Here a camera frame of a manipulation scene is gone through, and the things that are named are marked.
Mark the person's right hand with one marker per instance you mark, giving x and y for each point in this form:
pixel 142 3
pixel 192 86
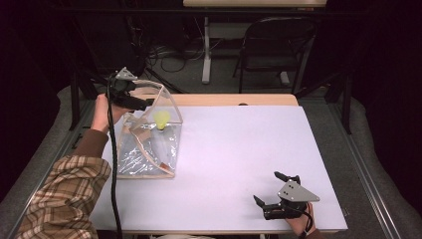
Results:
pixel 300 222

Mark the person's left hand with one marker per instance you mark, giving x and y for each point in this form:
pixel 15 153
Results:
pixel 104 114

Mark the white table board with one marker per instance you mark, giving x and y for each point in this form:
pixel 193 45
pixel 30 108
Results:
pixel 239 156

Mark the yellow shuttlecock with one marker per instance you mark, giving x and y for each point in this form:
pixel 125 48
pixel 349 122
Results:
pixel 162 119

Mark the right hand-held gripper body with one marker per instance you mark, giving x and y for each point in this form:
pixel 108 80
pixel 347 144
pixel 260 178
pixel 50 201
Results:
pixel 293 199

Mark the wooden table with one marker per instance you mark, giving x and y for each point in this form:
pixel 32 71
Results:
pixel 232 99

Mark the clear plastic tote bag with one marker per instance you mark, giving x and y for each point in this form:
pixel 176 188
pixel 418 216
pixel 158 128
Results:
pixel 149 146

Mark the desk with white legs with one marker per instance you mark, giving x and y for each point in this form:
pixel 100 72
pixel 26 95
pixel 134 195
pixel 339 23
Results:
pixel 254 3

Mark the black folding chair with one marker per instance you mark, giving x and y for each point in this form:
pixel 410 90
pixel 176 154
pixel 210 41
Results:
pixel 275 46

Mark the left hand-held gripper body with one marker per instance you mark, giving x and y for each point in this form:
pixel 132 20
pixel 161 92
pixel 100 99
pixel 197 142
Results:
pixel 122 84

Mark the black metal post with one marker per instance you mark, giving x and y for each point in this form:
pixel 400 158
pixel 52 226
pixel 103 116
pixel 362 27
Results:
pixel 74 99

